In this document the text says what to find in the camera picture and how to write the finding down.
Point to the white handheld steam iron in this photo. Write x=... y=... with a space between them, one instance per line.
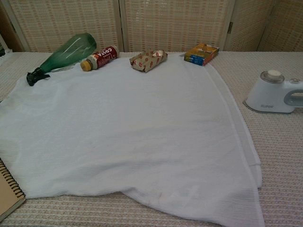
x=265 y=97

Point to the white cloth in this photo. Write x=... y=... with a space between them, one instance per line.
x=118 y=130

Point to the brown red-print snack package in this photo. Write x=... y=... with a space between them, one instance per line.
x=146 y=62

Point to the red Costa coffee bottle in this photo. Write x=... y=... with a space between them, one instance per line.
x=101 y=58

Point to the yellow blue carton box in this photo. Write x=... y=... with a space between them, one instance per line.
x=201 y=56

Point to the woven folding screen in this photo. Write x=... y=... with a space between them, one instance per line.
x=165 y=23

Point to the green spray bottle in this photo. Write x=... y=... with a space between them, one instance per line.
x=68 y=53

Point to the beige woven tablecloth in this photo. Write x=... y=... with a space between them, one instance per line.
x=279 y=153

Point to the brown spiral notebook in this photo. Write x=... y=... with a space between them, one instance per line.
x=7 y=194

